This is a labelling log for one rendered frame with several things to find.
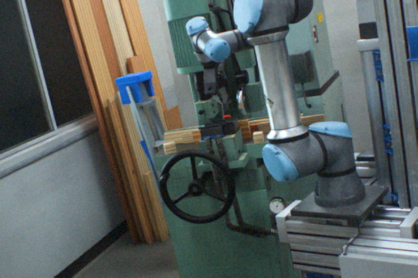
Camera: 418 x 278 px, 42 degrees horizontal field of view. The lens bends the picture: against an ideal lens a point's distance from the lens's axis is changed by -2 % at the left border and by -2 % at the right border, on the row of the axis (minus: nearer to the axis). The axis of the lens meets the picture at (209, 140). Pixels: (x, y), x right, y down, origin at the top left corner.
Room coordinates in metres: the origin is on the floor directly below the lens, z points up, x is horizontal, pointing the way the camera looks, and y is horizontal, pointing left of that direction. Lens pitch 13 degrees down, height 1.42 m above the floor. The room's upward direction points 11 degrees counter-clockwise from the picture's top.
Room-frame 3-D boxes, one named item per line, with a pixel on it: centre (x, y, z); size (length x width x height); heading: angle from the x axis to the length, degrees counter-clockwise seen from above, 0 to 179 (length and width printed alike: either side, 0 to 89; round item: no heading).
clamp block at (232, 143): (2.08, -0.04, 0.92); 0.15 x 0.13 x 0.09; 74
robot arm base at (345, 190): (1.54, -0.35, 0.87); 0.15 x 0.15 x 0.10
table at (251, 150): (2.16, -0.07, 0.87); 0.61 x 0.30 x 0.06; 74
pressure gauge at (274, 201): (2.01, -0.21, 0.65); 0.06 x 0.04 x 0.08; 74
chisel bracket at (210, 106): (2.30, -0.02, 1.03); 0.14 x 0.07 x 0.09; 164
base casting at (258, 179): (2.40, -0.05, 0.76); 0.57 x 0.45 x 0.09; 164
